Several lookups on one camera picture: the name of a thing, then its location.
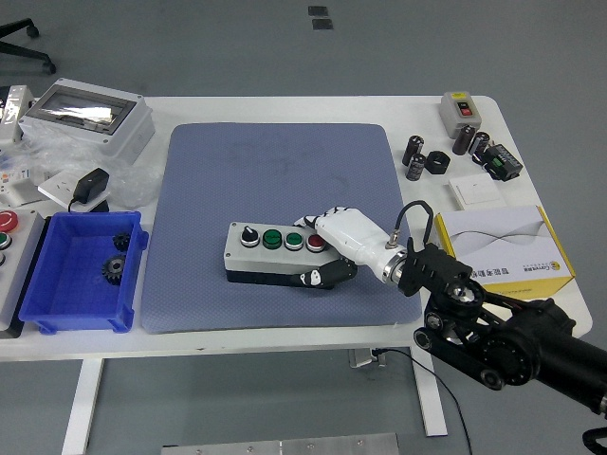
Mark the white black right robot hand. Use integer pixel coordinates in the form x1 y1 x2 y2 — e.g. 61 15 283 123
289 206 408 290

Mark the grey four-button control box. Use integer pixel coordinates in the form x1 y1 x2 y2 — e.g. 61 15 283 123
223 221 350 289

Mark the black cylindrical capacitor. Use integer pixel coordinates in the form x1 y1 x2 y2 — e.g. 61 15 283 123
401 135 425 167
451 123 477 156
469 131 491 162
405 152 427 182

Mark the black hexagonal nut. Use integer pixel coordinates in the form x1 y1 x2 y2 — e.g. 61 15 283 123
424 150 451 175

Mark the grey-blue mat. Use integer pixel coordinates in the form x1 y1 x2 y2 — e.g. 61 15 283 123
140 121 423 336

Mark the yellow white cardboard box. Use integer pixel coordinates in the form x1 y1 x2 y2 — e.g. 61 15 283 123
433 205 577 298

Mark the black module with green terminal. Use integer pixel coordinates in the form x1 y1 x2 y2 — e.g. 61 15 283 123
478 143 524 182

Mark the white table leg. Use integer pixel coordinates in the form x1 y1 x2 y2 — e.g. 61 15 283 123
411 350 450 438
60 358 104 455

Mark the clear plastic bag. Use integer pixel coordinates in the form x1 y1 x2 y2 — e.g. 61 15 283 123
0 125 162 209

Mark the silver metal plate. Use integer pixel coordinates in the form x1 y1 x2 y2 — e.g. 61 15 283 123
160 431 401 455

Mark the large black gear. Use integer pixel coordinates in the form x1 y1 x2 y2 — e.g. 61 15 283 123
101 254 128 286

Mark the black power adapter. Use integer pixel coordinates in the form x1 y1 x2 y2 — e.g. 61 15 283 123
67 167 111 213

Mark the blue plastic bin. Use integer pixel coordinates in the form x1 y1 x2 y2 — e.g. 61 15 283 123
17 210 150 336

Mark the grey emergency-stop control box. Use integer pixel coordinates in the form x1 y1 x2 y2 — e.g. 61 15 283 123
0 208 46 338

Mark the small white printed box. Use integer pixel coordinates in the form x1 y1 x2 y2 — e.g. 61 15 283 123
0 165 48 208

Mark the white electrical device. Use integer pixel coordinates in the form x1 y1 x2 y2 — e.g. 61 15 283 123
0 84 35 146

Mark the black office chair base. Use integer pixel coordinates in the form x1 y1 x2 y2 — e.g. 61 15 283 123
0 17 57 76

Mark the grey metal table bracket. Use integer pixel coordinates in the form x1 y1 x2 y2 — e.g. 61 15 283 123
348 348 386 370

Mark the white wall switch plate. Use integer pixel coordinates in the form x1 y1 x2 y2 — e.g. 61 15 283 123
448 173 507 210

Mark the grey push-button switch box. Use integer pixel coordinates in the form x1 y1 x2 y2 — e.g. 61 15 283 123
438 90 477 139

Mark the thin black cable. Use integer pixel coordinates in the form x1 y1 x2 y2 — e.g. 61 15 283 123
372 348 474 455

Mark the grey enclosure with clear lid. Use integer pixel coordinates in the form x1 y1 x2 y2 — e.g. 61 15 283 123
17 78 156 165

